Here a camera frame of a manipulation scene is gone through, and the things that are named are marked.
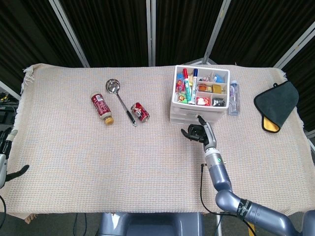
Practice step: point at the blue cap white marker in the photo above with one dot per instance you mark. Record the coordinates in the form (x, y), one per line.
(195, 72)

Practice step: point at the black binder clips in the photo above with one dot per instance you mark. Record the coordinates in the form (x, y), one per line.
(218, 102)

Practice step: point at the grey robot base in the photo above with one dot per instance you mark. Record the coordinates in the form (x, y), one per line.
(150, 225)

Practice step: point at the dark green cloth yellow lining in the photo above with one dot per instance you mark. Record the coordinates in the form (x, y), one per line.
(278, 103)

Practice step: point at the red label bottle yellow cap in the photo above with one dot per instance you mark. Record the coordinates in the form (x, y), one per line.
(101, 107)

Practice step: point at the black electronics box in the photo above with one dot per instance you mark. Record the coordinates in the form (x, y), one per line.
(5, 113)

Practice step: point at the small wrapped candies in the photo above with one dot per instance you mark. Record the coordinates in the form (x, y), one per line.
(205, 78)

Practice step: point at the green yellow cartoon eraser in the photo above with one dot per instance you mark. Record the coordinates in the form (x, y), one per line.
(183, 97)

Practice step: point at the black fabric partition panel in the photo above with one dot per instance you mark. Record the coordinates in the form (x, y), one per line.
(305, 73)
(258, 32)
(29, 37)
(105, 32)
(182, 29)

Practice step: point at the metal table leg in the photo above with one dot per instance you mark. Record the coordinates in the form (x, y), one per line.
(219, 225)

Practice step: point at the red soda can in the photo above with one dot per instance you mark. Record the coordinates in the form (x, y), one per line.
(139, 111)

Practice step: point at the beige woven tablecloth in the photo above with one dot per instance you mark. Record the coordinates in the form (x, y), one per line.
(123, 159)

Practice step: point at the red cap marker green label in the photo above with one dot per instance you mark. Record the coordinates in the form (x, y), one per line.
(189, 91)

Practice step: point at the colourful cartoon eraser pack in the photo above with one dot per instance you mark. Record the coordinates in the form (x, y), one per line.
(180, 85)

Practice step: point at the brass padlock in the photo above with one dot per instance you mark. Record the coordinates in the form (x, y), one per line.
(217, 88)

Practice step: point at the red toy packet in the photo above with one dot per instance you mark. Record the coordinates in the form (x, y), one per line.
(203, 100)

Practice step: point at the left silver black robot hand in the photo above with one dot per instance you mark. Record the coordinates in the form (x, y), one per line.
(3, 169)

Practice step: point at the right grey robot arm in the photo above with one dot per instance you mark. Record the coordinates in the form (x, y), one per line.
(221, 177)

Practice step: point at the orange padlock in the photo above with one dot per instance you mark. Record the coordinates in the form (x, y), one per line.
(204, 88)

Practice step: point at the blue plastic snack bag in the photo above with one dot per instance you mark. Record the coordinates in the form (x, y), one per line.
(218, 78)

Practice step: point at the clear plastic water bottle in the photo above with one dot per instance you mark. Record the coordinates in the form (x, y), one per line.
(234, 98)

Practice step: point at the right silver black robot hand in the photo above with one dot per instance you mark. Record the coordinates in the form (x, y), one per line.
(209, 136)

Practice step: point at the white drawer organizer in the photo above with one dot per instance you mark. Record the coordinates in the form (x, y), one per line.
(182, 118)

